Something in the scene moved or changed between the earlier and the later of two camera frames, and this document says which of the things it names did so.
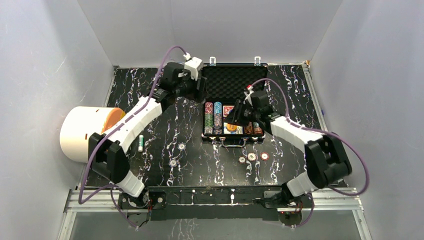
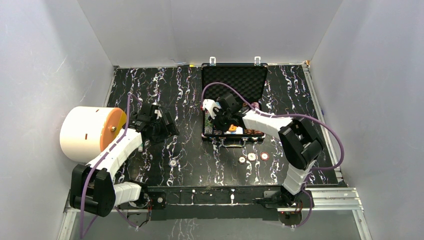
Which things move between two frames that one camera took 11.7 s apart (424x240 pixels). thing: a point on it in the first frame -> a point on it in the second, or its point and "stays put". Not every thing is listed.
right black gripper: x=237 y=113 -> x=217 y=126
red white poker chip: x=264 y=156 stays put
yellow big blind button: x=231 y=127 stays put
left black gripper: x=201 y=87 -> x=166 y=124
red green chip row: x=208 y=118 stays put
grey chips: x=172 y=163 stays put
